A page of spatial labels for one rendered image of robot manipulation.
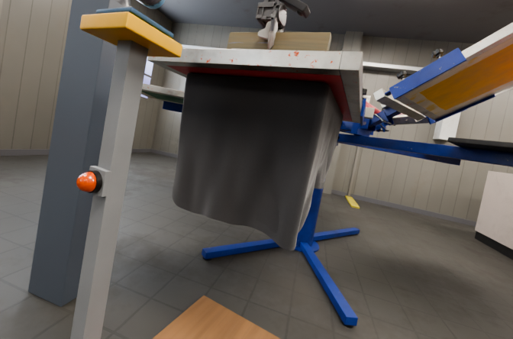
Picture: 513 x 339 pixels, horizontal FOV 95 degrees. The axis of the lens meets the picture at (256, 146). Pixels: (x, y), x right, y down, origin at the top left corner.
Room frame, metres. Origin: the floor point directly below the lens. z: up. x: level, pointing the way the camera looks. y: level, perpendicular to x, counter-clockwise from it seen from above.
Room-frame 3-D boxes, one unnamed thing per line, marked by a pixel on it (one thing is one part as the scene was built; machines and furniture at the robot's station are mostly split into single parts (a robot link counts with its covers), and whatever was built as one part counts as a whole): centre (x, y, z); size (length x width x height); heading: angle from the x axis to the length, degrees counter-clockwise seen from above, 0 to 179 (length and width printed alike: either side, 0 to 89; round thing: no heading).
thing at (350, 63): (0.94, -0.06, 0.97); 0.79 x 0.58 x 0.04; 156
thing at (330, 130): (0.81, -0.23, 0.74); 0.46 x 0.04 x 0.42; 156
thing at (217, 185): (0.67, 0.06, 0.74); 0.45 x 0.03 x 0.43; 66
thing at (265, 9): (0.81, 0.03, 1.23); 0.09 x 0.08 x 0.12; 66
